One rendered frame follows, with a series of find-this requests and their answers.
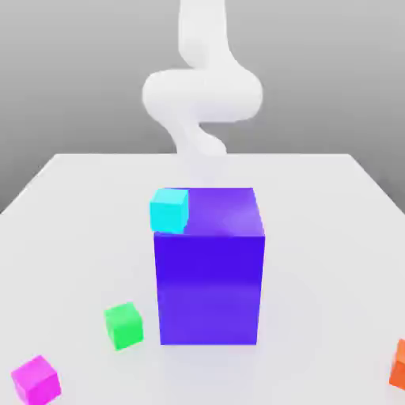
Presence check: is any small cyan cube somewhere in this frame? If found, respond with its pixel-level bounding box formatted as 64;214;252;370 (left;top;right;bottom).
149;187;190;236

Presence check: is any small green cube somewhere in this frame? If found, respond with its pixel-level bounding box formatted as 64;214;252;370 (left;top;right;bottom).
103;301;145;351

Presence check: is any small magenta cube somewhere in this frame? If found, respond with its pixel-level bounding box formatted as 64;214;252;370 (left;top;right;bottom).
10;354;62;405

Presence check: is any small orange cube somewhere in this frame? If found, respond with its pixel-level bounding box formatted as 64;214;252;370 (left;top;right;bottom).
388;338;405;391

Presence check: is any large purple box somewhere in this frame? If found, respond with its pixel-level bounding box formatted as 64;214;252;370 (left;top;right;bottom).
153;187;266;346

